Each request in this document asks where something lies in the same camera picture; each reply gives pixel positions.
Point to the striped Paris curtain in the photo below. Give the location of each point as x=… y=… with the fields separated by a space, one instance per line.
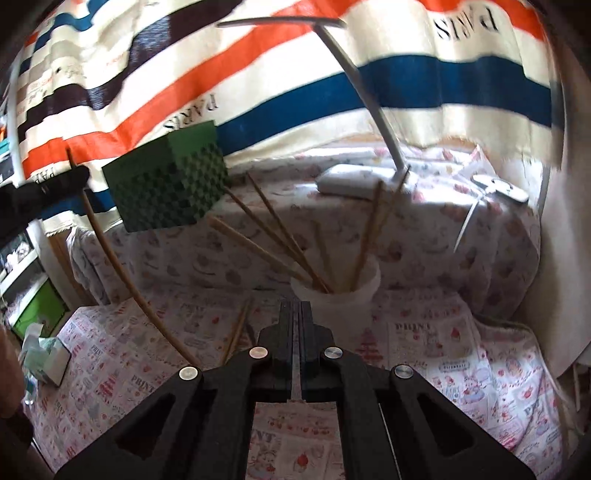
x=100 y=78

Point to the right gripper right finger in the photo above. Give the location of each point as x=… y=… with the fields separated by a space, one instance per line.
x=393 y=424

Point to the translucent plastic cup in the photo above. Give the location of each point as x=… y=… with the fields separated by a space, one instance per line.
x=346 y=313

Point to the green checkered box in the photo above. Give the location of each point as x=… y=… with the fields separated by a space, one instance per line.
x=171 y=181

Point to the person's left hand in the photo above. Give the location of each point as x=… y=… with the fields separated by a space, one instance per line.
x=12 y=386

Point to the tissue pack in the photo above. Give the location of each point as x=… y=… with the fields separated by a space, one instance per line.
x=46 y=359

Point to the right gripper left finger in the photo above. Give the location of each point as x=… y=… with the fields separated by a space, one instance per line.
x=197 y=424

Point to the green storage bin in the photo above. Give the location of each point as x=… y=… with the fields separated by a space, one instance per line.
x=40 y=304

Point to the heart bear print cloth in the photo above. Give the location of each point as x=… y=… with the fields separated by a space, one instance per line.
x=444 y=230

